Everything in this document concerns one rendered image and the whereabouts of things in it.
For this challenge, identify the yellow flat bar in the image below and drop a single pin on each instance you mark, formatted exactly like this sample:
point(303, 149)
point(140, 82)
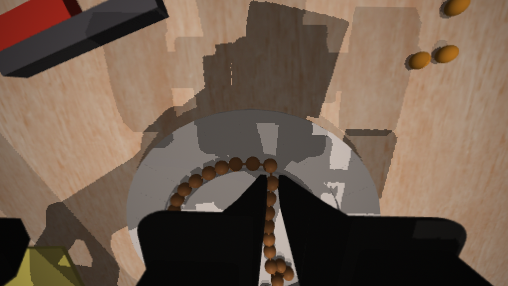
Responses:
point(47, 266)

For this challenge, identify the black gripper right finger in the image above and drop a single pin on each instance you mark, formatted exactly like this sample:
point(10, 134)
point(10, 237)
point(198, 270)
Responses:
point(325, 242)

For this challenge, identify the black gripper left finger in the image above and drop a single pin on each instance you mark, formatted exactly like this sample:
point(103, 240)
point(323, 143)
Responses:
point(234, 235)

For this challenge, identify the orange oval bead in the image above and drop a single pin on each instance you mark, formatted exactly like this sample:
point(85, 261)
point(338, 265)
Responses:
point(419, 60)
point(446, 54)
point(455, 7)

